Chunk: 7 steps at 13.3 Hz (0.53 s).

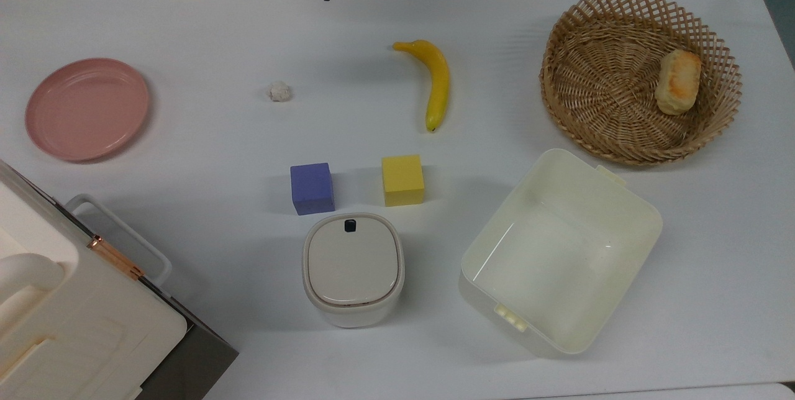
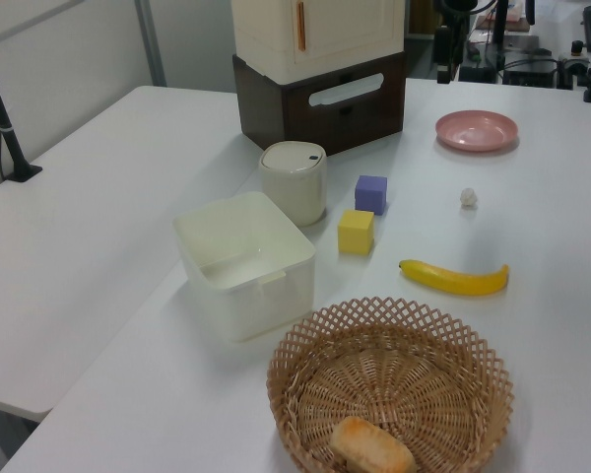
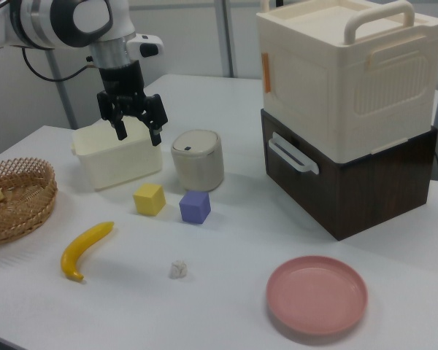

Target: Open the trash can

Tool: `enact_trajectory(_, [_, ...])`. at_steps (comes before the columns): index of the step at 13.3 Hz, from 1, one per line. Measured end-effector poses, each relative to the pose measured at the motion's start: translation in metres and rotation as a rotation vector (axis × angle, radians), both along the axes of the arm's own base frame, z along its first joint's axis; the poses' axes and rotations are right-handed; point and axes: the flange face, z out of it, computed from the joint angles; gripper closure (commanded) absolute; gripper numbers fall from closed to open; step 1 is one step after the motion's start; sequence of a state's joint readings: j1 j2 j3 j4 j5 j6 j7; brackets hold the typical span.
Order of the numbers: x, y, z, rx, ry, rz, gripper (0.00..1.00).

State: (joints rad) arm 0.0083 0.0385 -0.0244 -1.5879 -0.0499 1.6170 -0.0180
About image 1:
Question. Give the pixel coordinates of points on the golden bread roll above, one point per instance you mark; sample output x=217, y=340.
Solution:
x=678, y=82

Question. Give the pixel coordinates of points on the yellow banana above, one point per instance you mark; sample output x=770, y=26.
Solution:
x=440, y=77

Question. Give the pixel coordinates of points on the crumpled white paper ball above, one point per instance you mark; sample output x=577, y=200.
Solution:
x=280, y=91

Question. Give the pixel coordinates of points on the yellow foam cube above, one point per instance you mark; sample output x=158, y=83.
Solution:
x=403, y=180

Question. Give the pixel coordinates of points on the cream plastic storage box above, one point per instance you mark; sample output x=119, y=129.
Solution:
x=559, y=263

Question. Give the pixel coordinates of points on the purple foam cube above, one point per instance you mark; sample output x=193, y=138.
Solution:
x=312, y=189

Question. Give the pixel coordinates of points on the dark brown box with cutout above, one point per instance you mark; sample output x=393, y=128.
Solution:
x=199, y=356

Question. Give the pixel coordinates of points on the pink plate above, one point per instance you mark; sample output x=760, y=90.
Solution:
x=87, y=108

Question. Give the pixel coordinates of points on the cream trash can with lid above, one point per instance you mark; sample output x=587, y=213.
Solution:
x=353, y=263

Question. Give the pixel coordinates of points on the woven wicker basket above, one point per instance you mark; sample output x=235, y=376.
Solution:
x=596, y=89

